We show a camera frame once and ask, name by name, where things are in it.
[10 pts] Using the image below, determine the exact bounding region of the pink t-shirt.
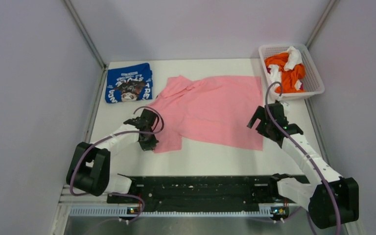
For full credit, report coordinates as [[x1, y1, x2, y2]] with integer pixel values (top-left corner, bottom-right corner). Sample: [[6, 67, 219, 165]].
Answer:
[[149, 75, 263, 153]]

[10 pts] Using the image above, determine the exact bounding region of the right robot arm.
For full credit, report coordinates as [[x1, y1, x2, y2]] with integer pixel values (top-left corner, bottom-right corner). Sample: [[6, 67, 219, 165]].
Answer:
[[247, 101, 359, 229]]

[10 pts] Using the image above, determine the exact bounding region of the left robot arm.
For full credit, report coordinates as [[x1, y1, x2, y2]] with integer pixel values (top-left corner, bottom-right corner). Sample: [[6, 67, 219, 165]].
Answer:
[[66, 106, 165, 202]]

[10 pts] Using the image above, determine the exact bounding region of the folded blue graphic t-shirt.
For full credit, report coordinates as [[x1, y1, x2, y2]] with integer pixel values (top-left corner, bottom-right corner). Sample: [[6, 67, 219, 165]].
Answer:
[[105, 63, 153, 104]]

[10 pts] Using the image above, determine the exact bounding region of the orange t-shirt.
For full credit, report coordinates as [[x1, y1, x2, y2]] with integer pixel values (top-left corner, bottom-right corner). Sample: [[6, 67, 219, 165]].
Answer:
[[264, 52, 306, 94]]

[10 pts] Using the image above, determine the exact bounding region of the white plastic basket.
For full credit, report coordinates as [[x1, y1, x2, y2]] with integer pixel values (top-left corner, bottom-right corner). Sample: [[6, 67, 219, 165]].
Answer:
[[258, 44, 325, 100]]

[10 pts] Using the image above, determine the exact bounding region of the white t-shirt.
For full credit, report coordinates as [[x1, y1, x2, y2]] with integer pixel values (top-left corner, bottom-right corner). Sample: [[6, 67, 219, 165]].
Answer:
[[283, 46, 303, 71]]

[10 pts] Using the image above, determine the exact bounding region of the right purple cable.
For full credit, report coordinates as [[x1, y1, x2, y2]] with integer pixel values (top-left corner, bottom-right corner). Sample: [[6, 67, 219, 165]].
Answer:
[[265, 81, 342, 235]]

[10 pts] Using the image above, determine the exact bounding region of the purple cable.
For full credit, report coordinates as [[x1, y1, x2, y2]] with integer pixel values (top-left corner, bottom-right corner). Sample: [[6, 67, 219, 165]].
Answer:
[[69, 106, 165, 197], [265, 81, 342, 235]]

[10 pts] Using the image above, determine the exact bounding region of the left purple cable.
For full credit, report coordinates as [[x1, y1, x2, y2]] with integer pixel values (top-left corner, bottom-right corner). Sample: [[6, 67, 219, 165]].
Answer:
[[69, 106, 165, 197]]

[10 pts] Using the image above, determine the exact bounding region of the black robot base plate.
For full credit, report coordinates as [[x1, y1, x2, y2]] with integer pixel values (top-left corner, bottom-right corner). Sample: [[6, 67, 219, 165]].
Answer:
[[107, 176, 300, 222]]

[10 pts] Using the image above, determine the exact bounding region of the aluminium frame rail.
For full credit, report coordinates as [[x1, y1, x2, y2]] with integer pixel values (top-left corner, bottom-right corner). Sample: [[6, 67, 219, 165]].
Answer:
[[61, 0, 108, 71]]

